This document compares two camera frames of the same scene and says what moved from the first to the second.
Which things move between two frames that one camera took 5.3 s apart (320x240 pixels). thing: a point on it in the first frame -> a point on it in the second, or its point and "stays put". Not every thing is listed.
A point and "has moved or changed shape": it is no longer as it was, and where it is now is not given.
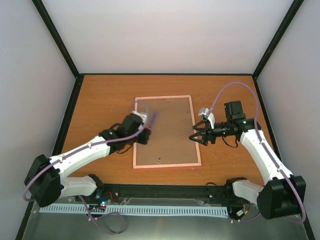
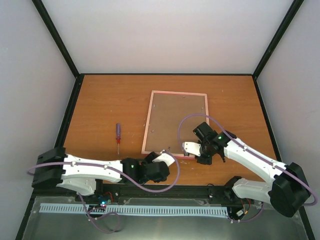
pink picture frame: [169, 144] has moved or changed shape
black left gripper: [144, 140] -> [151, 155]
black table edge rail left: [57, 150] stays put
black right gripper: [204, 135] -> [208, 161]
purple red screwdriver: [153, 118] has moved or changed shape
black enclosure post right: [296, 5] stays put
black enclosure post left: [57, 37] stays put
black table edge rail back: [167, 74] stays put
